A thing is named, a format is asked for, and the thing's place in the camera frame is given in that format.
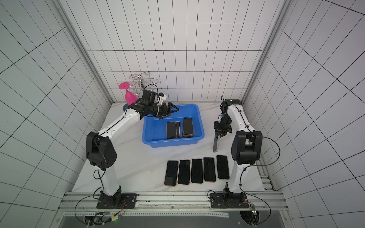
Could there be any silver wire glass rack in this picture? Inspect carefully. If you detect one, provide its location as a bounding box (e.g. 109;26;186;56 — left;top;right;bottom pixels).
129;72;159;96

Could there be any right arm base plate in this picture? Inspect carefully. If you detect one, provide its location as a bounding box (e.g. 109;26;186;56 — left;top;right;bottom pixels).
209;192;250;209

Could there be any electronics board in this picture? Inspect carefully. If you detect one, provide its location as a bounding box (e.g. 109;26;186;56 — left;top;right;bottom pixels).
245;202;260;225
84;211;122;227

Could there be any black phone removed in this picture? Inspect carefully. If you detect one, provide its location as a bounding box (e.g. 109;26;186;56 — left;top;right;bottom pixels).
191;159;203;184
177;160;191;185
203;157;216;182
164;160;179;186

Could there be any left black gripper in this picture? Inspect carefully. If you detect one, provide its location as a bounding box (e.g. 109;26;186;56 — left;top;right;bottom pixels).
149;102;179;120

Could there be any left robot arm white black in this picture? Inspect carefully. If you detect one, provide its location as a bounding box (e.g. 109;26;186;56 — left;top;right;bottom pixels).
86;97;179;209

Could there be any blue plastic storage box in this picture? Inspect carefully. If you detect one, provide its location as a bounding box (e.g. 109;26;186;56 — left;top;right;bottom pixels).
142;104;205;148

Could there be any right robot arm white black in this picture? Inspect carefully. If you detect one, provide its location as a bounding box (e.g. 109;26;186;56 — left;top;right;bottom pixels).
213;98;262;206

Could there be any left base cable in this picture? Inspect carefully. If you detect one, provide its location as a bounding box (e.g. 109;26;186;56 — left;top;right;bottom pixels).
75;168;126;226

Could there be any right base cable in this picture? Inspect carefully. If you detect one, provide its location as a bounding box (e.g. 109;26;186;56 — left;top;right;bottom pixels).
207;136;281;226

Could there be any base cable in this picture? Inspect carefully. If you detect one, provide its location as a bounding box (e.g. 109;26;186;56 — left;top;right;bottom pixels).
75;168;126;226
207;136;281;226

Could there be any black phone stack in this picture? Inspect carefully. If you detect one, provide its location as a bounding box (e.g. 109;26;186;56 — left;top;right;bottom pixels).
213;132;221;153
182;118;194;138

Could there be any right electronics board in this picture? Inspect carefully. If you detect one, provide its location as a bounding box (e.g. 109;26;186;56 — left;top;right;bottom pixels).
245;202;260;225

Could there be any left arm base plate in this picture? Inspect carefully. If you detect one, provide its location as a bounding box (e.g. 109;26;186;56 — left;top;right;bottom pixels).
97;193;137;209

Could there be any left electronics board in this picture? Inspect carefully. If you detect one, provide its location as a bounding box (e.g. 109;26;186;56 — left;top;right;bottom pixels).
84;211;122;227

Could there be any aluminium mounting rail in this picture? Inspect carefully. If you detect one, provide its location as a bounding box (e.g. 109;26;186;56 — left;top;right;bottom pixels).
58;192;289;220

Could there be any black phone stack under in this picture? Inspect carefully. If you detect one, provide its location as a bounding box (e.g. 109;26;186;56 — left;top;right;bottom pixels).
166;121;181;140

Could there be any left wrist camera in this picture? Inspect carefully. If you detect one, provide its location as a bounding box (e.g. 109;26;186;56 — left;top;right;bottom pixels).
142;89;167;105

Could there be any pink wine glass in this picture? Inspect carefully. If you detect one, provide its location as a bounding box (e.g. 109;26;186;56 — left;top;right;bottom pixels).
119;82;138;105

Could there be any black phone stack top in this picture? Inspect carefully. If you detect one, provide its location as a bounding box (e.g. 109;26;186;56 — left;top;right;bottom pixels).
213;132;221;153

